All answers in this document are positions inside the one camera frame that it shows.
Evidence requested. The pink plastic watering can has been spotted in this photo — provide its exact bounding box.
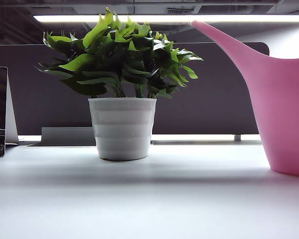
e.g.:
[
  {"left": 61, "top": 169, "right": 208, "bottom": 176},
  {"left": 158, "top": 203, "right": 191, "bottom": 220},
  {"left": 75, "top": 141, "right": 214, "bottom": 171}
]
[{"left": 190, "top": 20, "right": 299, "bottom": 177}]

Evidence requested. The white ribbed plant pot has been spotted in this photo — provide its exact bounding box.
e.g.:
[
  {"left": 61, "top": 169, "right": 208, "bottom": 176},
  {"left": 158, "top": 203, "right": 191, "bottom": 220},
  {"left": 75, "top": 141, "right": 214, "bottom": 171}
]
[{"left": 88, "top": 97, "right": 157, "bottom": 161}]

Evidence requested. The green leafy potted plant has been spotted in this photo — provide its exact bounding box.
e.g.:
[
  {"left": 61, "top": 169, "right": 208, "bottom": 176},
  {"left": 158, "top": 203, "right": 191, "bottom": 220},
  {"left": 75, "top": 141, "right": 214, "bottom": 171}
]
[{"left": 34, "top": 6, "right": 204, "bottom": 99}]

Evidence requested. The dark purple desk divider panel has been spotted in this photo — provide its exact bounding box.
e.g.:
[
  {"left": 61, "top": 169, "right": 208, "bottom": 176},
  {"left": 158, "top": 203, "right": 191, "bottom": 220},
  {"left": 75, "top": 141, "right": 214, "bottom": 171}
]
[{"left": 0, "top": 41, "right": 270, "bottom": 135}]

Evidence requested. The long ceiling light strip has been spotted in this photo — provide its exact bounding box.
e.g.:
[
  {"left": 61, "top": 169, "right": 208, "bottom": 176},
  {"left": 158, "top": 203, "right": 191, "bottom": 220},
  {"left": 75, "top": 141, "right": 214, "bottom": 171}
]
[{"left": 33, "top": 14, "right": 299, "bottom": 23}]

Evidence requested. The white folding tablet stand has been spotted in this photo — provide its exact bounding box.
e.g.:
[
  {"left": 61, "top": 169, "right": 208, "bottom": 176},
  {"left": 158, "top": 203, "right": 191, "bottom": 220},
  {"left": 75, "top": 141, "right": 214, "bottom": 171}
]
[{"left": 5, "top": 74, "right": 19, "bottom": 144}]

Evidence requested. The grey divider mounting bracket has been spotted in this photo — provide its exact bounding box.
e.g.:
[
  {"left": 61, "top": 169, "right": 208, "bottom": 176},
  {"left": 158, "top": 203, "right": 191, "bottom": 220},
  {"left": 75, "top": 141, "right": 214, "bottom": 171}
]
[{"left": 41, "top": 126, "right": 97, "bottom": 146}]

